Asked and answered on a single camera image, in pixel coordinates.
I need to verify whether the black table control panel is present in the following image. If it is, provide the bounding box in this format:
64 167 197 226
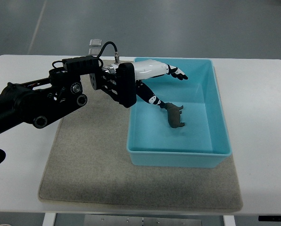
258 215 281 222

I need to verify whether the brown toy hippo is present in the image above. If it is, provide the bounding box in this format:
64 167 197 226
165 103 185 128

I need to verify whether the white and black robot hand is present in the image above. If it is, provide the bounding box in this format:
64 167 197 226
133 59 188 109

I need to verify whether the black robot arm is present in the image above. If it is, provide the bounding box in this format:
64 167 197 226
0 56 136 134

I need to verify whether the grey felt mat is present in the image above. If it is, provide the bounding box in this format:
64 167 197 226
38 79 243 212

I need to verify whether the blue plastic box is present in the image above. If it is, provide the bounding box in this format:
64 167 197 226
127 58 232 168

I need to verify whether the lower metal floor plate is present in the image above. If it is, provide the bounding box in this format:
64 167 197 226
89 48 101 57

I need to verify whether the grey metal table crossbar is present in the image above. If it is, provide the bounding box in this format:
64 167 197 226
83 214 202 226

